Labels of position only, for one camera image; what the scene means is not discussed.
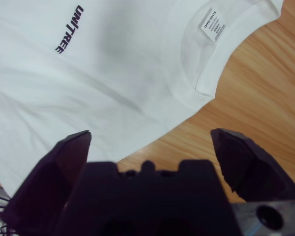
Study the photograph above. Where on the white Unitree t-shirt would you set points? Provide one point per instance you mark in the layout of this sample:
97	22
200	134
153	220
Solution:
113	73

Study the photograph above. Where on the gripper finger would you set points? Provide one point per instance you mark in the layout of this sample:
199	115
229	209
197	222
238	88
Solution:
46	186
250	164

